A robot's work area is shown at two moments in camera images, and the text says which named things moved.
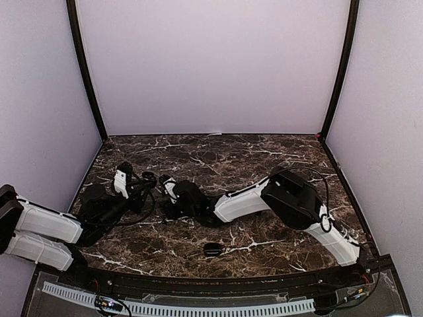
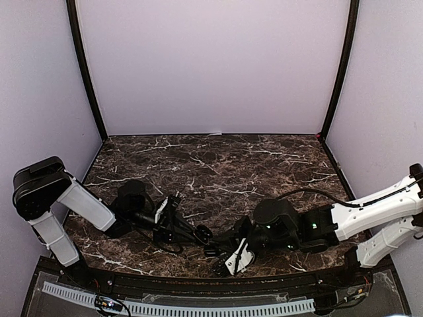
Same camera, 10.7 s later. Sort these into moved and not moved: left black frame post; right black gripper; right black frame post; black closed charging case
Moved: right black gripper
Not moved: right black frame post; left black frame post; black closed charging case
